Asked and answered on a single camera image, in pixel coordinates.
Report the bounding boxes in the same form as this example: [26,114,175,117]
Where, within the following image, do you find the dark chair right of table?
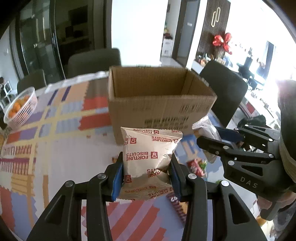
[200,60,248,127]

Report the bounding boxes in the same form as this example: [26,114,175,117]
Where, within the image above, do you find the colourful patterned table mat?
[0,78,232,241]

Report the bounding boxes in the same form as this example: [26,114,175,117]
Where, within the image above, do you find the gold wall ornament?
[211,7,221,28]

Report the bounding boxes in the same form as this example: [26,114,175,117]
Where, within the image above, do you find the small red snack packet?
[186,158,207,178]

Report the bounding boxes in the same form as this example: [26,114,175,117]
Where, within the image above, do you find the beige fortune biscuits bag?
[119,127,183,200]

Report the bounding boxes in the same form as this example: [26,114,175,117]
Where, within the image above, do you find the red foil balloon bow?
[212,33,232,55]

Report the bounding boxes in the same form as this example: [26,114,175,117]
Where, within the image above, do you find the brown cardboard box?
[108,66,217,145]

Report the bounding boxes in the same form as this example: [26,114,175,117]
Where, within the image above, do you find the white basket of oranges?
[4,87,38,130]

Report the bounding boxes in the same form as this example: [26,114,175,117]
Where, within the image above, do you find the white clear snack bag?
[191,115,224,164]

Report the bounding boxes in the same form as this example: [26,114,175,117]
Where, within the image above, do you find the dark chair far left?
[17,69,47,94]

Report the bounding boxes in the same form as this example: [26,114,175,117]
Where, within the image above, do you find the brown Costa biscuit packet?
[166,193,188,225]

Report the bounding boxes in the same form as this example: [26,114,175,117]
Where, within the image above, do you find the white storage shelf unit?
[161,28,173,57]

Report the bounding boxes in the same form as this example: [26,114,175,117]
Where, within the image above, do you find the person's right hand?
[256,192,296,232]

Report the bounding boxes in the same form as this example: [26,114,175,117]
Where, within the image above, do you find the dark chair behind table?
[67,48,121,78]

